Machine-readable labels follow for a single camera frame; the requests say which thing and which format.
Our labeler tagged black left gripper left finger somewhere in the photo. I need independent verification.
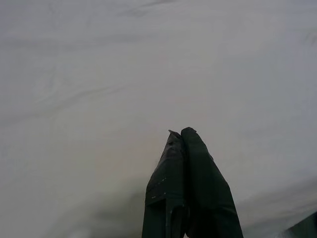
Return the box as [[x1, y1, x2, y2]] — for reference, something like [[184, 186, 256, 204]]
[[141, 129, 189, 238]]

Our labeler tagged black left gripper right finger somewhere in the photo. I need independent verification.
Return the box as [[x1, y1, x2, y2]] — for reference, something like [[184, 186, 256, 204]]
[[180, 126, 245, 238]]

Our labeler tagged cream sheeted mattress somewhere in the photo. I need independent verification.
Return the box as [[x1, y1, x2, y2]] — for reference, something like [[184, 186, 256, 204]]
[[0, 0, 317, 238]]

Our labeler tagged dark bed frame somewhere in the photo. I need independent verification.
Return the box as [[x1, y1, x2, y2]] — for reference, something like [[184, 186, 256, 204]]
[[284, 212, 317, 238]]

